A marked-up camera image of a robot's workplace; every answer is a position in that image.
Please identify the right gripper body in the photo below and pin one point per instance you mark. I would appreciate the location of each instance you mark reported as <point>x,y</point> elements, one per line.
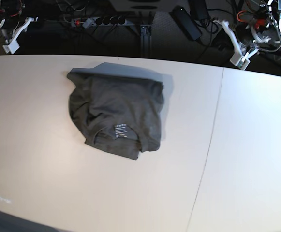
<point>11,37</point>

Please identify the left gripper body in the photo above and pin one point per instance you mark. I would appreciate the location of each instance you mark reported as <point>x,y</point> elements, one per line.
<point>241,37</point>

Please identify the grey T-shirt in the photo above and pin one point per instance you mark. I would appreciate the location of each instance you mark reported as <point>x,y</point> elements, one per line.
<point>117,114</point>

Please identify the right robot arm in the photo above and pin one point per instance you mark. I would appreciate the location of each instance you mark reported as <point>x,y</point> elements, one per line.
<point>13,22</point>

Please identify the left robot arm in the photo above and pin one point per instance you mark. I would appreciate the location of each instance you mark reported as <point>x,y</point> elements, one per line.
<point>257,29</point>

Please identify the black power adapter brick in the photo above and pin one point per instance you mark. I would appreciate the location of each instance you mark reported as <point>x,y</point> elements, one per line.
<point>185,23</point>

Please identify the black power strip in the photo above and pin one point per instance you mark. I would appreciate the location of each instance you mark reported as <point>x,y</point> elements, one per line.
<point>99,21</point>

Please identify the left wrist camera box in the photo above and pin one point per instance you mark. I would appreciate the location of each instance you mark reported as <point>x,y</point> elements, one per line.
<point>239,61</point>

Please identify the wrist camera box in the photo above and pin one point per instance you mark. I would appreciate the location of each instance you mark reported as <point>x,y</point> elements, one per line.
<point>11,48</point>
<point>239,61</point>

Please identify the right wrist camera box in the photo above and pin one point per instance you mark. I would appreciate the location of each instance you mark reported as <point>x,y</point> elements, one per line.
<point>11,48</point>

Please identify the aluminium frame post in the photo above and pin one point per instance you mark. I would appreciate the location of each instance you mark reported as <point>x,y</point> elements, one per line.
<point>145,23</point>

